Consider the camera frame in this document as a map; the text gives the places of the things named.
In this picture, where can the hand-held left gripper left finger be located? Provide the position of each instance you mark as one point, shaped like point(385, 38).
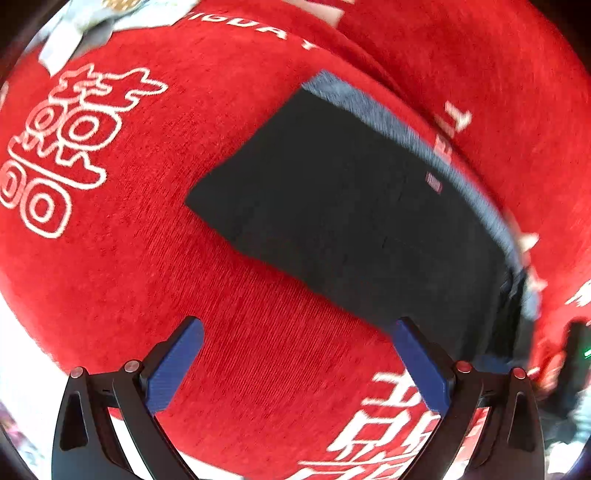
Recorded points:
point(178, 365)

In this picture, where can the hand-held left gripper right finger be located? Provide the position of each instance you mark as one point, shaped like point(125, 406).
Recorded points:
point(421, 367)

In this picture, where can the black pants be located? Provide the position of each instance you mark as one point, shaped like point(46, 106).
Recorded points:
point(346, 207)

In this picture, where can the red printed blanket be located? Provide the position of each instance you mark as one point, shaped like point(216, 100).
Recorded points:
point(184, 295)

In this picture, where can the red printed quilt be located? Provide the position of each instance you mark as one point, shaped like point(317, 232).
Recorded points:
point(485, 69)

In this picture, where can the white crumpled cloth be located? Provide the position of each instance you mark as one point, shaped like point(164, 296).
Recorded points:
point(83, 27)

